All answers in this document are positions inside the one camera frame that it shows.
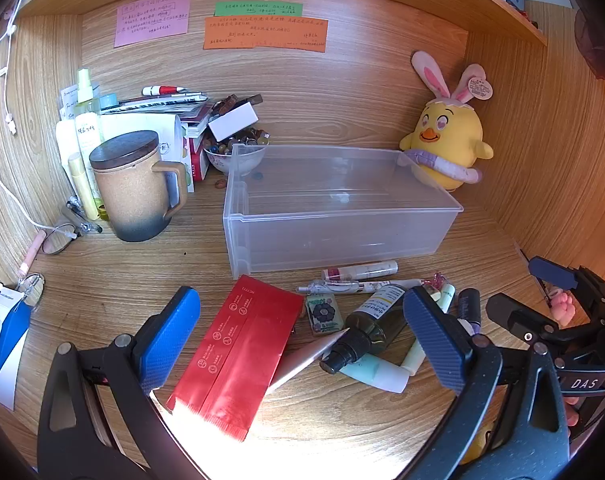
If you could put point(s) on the yellow-green spray bottle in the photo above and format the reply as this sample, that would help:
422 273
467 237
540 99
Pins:
86 95

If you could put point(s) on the orange paper note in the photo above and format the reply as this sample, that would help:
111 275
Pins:
265 34

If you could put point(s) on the pink pen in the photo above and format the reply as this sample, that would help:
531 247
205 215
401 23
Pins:
33 252

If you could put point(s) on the pale green stick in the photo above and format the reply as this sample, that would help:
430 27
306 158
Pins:
447 297

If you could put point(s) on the red and white marker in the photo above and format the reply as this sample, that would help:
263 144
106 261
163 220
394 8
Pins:
165 90

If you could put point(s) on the mint green tube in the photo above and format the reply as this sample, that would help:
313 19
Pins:
372 372

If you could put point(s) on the yellow chick plush toy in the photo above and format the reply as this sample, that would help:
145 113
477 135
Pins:
447 130

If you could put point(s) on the brown ceramic mug with lid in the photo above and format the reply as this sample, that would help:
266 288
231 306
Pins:
132 195

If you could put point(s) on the clear plastic bin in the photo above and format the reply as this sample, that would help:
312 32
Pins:
332 230

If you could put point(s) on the white card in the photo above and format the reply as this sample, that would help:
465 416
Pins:
302 360

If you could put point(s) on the black pens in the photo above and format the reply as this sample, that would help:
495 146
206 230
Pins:
85 220

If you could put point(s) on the person's right hand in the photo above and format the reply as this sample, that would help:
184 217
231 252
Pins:
573 410

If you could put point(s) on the red foil packet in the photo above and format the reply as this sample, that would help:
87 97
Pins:
232 350

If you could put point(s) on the white tube with red cap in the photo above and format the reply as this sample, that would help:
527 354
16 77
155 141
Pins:
362 271

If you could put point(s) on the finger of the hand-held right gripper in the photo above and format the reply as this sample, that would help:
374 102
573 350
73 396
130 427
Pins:
552 272
517 317

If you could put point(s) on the pink paper note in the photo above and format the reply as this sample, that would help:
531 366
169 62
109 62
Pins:
152 17

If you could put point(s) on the white plain tube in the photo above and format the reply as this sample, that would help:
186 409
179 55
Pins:
66 142

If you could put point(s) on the eyeglasses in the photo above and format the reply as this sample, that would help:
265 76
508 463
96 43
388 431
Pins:
57 242

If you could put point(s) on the blue and white box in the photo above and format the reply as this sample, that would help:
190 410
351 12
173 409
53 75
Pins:
2 340

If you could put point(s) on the dark green pump bottle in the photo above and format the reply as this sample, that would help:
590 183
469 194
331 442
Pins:
377 320

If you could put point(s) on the red small box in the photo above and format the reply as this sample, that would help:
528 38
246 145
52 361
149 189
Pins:
200 160

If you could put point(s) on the white bowl of beads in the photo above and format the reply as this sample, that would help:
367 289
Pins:
227 160

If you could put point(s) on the small green patterned packet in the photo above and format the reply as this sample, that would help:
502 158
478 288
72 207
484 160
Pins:
325 314

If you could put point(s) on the pink small toy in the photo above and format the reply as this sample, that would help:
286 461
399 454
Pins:
564 307

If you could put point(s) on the white pen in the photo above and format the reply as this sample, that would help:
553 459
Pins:
342 287

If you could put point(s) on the white rectangular box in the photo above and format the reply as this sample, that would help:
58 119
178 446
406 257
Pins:
232 121

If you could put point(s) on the stack of books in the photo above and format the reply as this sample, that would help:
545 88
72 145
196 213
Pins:
157 107

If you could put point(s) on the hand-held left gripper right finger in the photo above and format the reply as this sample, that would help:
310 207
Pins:
432 340

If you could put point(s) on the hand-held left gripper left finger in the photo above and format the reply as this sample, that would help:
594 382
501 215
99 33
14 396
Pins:
170 332

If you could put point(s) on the yellow tube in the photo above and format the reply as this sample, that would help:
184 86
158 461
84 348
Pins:
82 185

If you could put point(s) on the green paper note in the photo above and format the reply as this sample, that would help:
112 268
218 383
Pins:
257 9

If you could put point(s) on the white printed tube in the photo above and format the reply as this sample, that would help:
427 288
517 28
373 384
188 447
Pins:
88 135

